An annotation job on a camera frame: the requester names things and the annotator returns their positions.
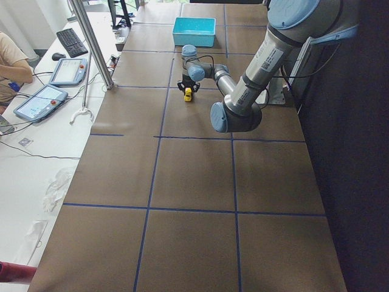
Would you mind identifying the small grey card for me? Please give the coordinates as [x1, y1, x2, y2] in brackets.
[19, 137, 33, 147]

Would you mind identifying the upper teach pendant tablet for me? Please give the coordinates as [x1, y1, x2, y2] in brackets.
[49, 58, 88, 87]

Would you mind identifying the yellow beetle toy car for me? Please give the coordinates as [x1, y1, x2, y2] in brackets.
[184, 88, 193, 102]

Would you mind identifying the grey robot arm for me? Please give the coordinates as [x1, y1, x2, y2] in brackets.
[177, 1, 360, 133]

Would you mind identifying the light blue plastic bin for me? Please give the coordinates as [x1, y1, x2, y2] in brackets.
[172, 17, 216, 47]

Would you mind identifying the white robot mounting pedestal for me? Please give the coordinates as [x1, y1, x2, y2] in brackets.
[255, 76, 286, 106]

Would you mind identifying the black computer keyboard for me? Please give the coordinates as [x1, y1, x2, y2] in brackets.
[56, 28, 88, 58]

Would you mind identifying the red object at corner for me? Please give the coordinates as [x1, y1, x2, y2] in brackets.
[1, 262, 37, 284]

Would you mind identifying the crumpled white plastic bag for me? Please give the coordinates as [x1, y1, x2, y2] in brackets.
[43, 167, 74, 213]

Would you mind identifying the seated person in beige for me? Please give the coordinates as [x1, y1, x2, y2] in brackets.
[1, 32, 33, 114]

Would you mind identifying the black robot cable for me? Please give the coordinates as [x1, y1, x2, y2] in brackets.
[185, 54, 215, 72]

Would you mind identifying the aluminium frame post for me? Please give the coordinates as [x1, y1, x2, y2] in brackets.
[68, 1, 117, 90]

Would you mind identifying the teach pendant tablet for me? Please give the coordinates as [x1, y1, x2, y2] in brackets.
[49, 58, 88, 87]
[13, 85, 68, 123]

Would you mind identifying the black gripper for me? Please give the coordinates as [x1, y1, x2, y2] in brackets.
[181, 78, 196, 89]

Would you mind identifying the lower teach pendant tablet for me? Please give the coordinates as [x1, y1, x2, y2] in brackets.
[13, 85, 68, 123]

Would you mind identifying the white hook reaching stick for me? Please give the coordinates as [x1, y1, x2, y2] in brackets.
[69, 54, 94, 125]

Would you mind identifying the black computer mouse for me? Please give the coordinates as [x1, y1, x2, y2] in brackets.
[52, 52, 66, 61]

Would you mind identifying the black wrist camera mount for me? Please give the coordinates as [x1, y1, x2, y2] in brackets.
[177, 80, 200, 92]

